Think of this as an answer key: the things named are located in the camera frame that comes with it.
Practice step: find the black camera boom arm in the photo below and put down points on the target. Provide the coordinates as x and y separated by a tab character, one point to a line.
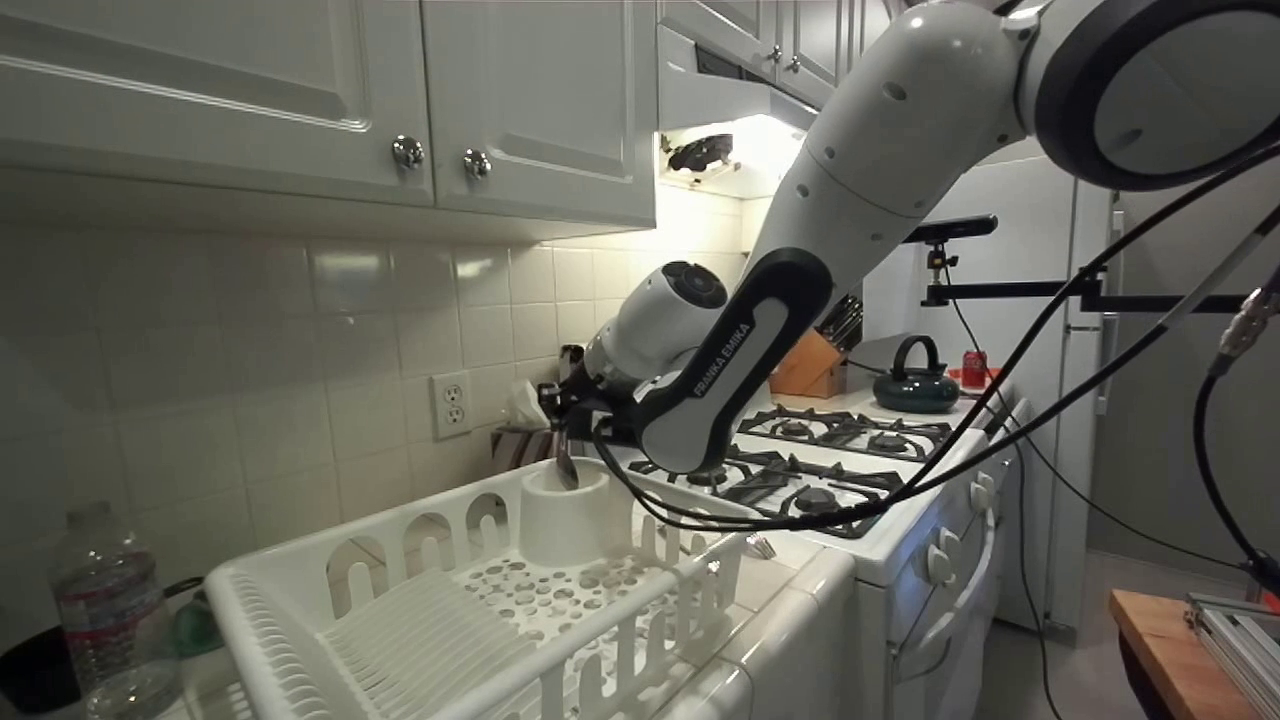
1012	288

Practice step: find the black kettle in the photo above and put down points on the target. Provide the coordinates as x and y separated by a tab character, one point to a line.
914	387

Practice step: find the black stove grate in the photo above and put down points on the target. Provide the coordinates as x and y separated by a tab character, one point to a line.
752	468
935	435
785	425
854	490

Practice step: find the white plastic dish rack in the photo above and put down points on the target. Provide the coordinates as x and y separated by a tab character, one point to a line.
400	643

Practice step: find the silver fork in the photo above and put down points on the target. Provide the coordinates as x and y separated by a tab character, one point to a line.
567	473

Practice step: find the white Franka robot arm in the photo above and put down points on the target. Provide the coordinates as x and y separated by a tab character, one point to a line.
906	133

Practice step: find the white refrigerator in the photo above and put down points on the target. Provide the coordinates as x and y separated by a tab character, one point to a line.
1053	504

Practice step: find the black stereo camera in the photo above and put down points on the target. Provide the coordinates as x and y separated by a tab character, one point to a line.
950	231

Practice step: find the white cabinet door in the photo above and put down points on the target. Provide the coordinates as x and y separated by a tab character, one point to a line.
202	81
545	92

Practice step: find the black stove burner cap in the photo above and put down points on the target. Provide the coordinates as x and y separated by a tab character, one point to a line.
817	501
890	439
802	430

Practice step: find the striped tissue box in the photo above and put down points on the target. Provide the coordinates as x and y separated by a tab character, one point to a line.
523	446

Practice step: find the wooden knife block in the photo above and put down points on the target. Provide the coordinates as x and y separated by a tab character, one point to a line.
805	371

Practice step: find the silver cabinet knob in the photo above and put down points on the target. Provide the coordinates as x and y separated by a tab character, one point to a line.
405	149
479	162

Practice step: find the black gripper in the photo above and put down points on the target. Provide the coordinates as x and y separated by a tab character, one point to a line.
603	403

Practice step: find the white gas stove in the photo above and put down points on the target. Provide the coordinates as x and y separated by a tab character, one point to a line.
935	625

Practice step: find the wooden table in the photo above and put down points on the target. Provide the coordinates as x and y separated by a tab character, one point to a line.
1173	666

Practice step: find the grey metal rail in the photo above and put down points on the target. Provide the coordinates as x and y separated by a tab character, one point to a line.
1246	643

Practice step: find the white wall outlet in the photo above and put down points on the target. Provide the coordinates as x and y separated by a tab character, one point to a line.
453	403

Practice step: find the red cup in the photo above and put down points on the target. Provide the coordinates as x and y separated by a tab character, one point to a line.
975	371

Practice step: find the clear plastic water bottle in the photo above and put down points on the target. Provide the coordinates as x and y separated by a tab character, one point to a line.
105	600

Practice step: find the black hood lamp fixture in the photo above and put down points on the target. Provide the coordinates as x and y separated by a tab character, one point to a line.
700	149

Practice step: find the green container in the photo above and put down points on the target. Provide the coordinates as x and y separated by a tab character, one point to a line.
196	623

